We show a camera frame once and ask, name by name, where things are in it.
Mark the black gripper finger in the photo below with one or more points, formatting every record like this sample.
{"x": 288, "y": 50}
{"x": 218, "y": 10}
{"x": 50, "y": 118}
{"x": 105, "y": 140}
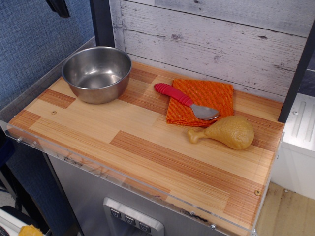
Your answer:
{"x": 59, "y": 6}

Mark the toy chicken drumstick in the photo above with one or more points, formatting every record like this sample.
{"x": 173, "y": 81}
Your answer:
{"x": 234, "y": 131}

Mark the stainless steel bowl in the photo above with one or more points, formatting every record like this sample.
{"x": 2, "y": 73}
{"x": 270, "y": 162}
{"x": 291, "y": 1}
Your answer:
{"x": 97, "y": 75}

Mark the orange folded cloth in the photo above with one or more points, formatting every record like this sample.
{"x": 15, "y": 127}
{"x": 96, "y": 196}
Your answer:
{"x": 215, "y": 95}

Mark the stainless steel cabinet front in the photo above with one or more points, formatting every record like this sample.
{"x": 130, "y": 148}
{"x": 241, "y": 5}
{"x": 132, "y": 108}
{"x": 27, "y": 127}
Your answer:
{"x": 86, "y": 192}

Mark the silver button control panel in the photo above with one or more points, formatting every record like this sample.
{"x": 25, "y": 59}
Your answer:
{"x": 118, "y": 211}

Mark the yellow object bottom left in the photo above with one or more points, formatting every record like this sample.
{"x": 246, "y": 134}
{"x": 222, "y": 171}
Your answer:
{"x": 30, "y": 230}

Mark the white metal side unit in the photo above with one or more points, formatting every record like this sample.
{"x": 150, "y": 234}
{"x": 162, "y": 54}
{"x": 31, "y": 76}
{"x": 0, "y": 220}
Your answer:
{"x": 294, "y": 167}

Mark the black left vertical post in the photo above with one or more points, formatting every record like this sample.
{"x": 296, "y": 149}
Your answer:
{"x": 102, "y": 23}

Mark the black vertical post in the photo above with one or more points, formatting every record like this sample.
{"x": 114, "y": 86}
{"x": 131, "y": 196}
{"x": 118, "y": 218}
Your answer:
{"x": 298, "y": 76}
{"x": 102, "y": 23}

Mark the red handled metal spoon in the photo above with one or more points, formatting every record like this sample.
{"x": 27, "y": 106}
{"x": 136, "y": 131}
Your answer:
{"x": 200, "y": 112}

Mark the black right vertical post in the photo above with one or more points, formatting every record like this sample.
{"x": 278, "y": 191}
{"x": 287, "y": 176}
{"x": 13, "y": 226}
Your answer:
{"x": 298, "y": 76}

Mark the clear acrylic guard rail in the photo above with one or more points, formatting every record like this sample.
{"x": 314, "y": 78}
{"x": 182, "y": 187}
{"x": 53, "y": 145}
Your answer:
{"x": 129, "y": 142}

